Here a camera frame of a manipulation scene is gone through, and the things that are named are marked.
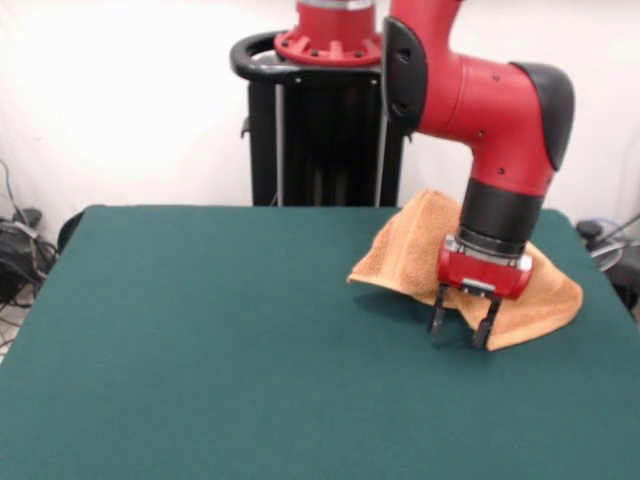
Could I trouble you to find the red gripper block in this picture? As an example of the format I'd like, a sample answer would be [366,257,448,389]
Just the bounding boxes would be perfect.
[426,243,532,350]

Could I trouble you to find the black cable tangle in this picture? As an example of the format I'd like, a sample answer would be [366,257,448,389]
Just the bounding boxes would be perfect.
[0,159,60,351]

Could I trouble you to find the orange terry towel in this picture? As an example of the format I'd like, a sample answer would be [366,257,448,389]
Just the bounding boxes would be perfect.
[347,188,585,353]

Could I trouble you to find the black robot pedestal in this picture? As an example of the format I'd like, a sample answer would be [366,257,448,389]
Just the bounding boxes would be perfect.
[229,30,409,208]

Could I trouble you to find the grey chair base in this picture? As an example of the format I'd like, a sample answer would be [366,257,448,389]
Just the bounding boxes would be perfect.
[574,213,640,274]

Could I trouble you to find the dark green table cloth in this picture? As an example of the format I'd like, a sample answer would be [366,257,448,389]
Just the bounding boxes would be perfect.
[0,203,640,480]

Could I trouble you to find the black chair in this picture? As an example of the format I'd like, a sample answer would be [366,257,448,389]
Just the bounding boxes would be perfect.
[605,249,640,321]

